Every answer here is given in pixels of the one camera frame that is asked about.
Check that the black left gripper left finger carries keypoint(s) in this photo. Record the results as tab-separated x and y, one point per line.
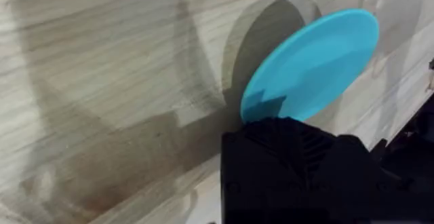
257	169

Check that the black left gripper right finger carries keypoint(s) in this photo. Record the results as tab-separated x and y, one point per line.
349	190

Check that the light blue plate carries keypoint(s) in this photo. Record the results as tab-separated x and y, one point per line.
315	64

